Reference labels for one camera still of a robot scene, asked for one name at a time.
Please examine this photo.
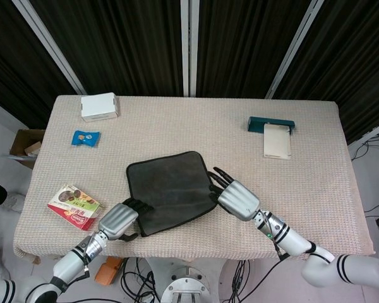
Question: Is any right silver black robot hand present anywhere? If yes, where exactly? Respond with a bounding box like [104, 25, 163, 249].
[207, 166, 262, 222]

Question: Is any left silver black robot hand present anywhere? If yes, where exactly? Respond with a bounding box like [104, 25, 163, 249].
[97, 197, 155, 243]

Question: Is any dark grey cloth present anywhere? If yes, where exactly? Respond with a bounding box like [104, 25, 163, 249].
[126, 150, 218, 238]

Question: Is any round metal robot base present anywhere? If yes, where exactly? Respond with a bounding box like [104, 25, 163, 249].
[143, 257, 234, 303]

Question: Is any red green snack box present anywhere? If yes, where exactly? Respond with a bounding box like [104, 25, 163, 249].
[46, 184, 101, 232]

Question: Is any beige card holder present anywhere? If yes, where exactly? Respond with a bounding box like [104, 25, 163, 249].
[263, 123, 292, 160]

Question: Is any teal rectangular box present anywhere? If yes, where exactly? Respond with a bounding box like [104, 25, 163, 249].
[247, 116, 296, 133]

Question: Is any beige waffle tablecloth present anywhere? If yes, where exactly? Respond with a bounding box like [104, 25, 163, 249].
[12, 94, 376, 261]

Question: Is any blue snack packet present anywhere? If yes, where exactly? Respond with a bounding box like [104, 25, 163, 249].
[71, 129, 101, 148]

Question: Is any white cardboard box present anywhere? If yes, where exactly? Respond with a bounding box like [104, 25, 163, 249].
[80, 92, 120, 123]

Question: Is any brown cardboard carton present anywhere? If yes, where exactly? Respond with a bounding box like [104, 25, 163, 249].
[8, 128, 47, 170]

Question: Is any black pleated curtain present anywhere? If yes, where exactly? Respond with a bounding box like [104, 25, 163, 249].
[195, 0, 313, 98]
[0, 0, 80, 130]
[31, 0, 183, 95]
[273, 0, 379, 145]

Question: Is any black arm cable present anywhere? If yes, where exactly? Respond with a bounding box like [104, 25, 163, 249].
[230, 238, 288, 303]

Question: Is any aluminium frame post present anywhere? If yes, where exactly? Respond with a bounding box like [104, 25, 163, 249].
[265, 0, 328, 100]
[12, 0, 88, 95]
[180, 0, 198, 97]
[347, 118, 379, 154]

